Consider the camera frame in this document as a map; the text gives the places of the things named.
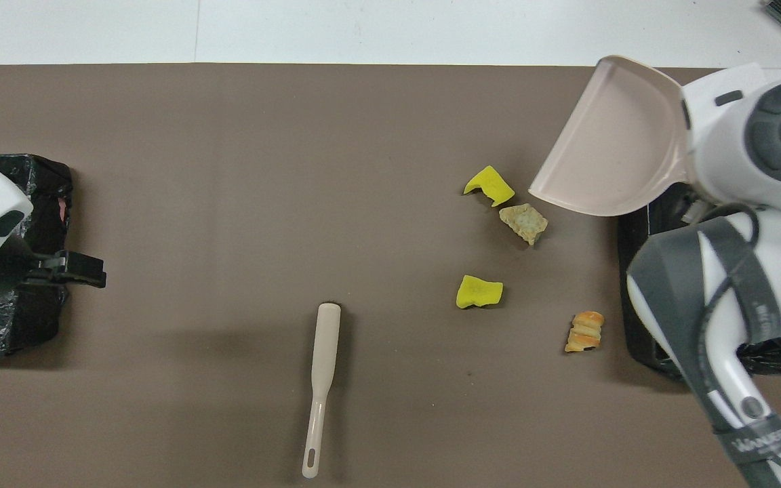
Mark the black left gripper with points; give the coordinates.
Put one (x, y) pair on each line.
(45, 268)

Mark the beige brush black bristles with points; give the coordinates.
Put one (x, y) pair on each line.
(325, 346)

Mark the spiral orange pastry horn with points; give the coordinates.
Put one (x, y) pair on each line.
(585, 331)

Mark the beige plastic dustpan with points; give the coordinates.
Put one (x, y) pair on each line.
(614, 142)

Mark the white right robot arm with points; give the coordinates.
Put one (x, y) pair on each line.
(716, 142)

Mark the brown table mat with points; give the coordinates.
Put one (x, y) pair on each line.
(160, 135)

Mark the yellow sponge piece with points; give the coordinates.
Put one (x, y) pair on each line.
(492, 184)
(477, 293)

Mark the pale flat bread piece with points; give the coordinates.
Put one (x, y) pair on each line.
(525, 222)

